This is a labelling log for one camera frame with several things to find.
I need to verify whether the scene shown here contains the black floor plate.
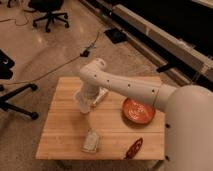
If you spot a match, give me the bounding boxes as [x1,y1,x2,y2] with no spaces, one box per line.
[105,28,127,44]

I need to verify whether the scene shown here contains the black office chair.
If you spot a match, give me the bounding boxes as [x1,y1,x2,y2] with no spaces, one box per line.
[28,0,69,33]

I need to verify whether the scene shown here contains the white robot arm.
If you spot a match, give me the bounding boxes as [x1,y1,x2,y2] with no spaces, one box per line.
[79,58,213,171]

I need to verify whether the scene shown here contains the orange ceramic bowl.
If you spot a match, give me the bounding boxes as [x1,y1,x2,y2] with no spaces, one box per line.
[122,98,156,124]

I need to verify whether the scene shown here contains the white ceramic cup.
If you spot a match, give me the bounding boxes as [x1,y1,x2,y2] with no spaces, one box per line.
[73,91,91,114]

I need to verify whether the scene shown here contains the white long rail beam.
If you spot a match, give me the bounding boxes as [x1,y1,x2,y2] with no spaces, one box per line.
[80,0,213,88]

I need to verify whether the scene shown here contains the black floor plug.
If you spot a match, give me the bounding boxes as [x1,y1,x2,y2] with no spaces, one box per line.
[80,49,90,57]

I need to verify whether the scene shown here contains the white wrapped packet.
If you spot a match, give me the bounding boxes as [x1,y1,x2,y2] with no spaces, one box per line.
[82,131,100,153]

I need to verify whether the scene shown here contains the wooden table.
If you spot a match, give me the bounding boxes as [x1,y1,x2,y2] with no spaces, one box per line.
[36,77,165,160]

